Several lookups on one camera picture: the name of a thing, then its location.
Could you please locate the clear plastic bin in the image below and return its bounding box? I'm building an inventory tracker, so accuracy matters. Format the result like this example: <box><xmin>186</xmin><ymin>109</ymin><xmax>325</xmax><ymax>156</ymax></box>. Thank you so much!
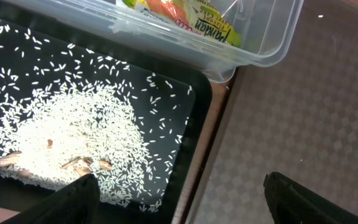
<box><xmin>11</xmin><ymin>0</ymin><xmax>303</xmax><ymax>83</ymax></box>

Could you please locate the brown serving tray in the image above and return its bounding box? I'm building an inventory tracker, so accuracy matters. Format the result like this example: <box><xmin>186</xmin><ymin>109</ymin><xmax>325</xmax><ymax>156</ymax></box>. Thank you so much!
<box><xmin>175</xmin><ymin>1</ymin><xmax>358</xmax><ymax>223</ymax></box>

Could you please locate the green snack wrapper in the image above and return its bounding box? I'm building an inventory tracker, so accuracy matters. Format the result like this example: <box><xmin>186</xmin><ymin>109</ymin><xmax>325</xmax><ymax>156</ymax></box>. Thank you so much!
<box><xmin>117</xmin><ymin>0</ymin><xmax>242</xmax><ymax>48</ymax></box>

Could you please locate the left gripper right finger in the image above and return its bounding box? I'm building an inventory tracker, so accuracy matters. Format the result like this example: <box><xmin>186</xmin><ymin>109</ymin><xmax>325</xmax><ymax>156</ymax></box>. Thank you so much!
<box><xmin>263</xmin><ymin>172</ymin><xmax>358</xmax><ymax>224</ymax></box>

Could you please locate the black tray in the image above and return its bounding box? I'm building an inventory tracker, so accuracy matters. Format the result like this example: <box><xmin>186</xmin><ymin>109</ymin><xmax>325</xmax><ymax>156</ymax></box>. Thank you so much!
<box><xmin>0</xmin><ymin>1</ymin><xmax>212</xmax><ymax>223</ymax></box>

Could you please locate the rice food waste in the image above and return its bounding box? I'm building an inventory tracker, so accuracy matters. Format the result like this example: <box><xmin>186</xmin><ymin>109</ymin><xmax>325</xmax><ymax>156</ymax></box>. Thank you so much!
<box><xmin>0</xmin><ymin>19</ymin><xmax>196</xmax><ymax>213</ymax></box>

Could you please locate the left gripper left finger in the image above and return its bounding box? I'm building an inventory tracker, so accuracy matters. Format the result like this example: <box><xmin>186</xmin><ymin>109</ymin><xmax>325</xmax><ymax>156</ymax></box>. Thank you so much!
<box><xmin>1</xmin><ymin>174</ymin><xmax>100</xmax><ymax>224</ymax></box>

